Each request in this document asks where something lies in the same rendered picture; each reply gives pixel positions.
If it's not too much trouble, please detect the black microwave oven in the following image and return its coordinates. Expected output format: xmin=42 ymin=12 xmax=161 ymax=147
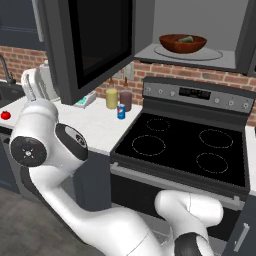
xmin=132 ymin=0 xmax=256 ymax=77

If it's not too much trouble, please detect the silver oven door handle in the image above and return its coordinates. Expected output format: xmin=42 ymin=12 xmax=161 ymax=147
xmin=110 ymin=162 xmax=246 ymax=210

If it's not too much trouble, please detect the dark base cabinet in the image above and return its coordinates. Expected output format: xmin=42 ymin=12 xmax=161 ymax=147
xmin=72 ymin=150 xmax=112 ymax=212

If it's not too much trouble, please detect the blue soda can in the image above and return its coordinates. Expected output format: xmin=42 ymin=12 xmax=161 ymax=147
xmin=116 ymin=103 xmax=127 ymax=120

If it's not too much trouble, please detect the yellow jar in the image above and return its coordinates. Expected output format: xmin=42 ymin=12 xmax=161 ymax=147
xmin=105 ymin=88 xmax=119 ymax=110

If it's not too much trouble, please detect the dark base cabinet door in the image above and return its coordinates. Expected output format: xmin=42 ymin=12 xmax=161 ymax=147
xmin=222 ymin=194 xmax=256 ymax=256

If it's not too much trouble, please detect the black microwave door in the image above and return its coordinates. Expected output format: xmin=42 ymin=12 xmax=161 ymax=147
xmin=42 ymin=0 xmax=136 ymax=106

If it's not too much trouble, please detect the green cucumber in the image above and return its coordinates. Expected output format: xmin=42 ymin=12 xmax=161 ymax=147
xmin=176 ymin=35 xmax=195 ymax=44

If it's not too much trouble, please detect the dark sink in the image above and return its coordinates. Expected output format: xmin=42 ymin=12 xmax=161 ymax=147
xmin=0 ymin=80 xmax=26 ymax=108

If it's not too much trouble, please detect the dark metal tap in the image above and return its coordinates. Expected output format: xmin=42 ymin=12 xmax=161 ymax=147
xmin=0 ymin=54 xmax=17 ymax=85

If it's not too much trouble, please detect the black stove with oven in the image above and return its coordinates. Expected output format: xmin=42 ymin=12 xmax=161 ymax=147
xmin=109 ymin=76 xmax=256 ymax=242

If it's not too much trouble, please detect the brown jar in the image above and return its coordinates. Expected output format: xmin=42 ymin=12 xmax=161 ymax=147
xmin=119 ymin=91 xmax=134 ymax=113

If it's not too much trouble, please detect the red tomato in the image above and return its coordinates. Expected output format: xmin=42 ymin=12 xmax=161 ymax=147
xmin=0 ymin=110 xmax=12 ymax=121

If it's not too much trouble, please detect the white kettle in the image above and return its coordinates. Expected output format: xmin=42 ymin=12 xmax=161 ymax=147
xmin=38 ymin=59 xmax=62 ymax=102

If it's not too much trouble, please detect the dark wall cupboard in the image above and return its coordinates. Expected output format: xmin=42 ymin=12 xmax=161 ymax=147
xmin=0 ymin=0 xmax=47 ymax=52

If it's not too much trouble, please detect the grey wall outlet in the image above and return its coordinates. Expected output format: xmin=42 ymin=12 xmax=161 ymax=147
xmin=122 ymin=62 xmax=135 ymax=81

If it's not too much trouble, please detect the brown wooden bowl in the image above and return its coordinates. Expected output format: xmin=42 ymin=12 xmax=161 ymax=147
xmin=158 ymin=33 xmax=208 ymax=55

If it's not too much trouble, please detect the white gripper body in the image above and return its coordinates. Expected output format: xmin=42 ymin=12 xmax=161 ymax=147
xmin=20 ymin=68 xmax=43 ymax=101

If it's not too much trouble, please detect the grey glass turntable plate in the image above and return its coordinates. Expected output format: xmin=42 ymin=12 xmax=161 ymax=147
xmin=153 ymin=44 xmax=224 ymax=62

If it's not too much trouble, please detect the silver cupboard handle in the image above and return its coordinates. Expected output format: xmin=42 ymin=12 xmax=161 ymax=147
xmin=31 ymin=0 xmax=45 ymax=43

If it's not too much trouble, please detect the silver cabinet door handle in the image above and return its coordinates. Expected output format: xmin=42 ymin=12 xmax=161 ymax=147
xmin=232 ymin=222 xmax=251 ymax=253

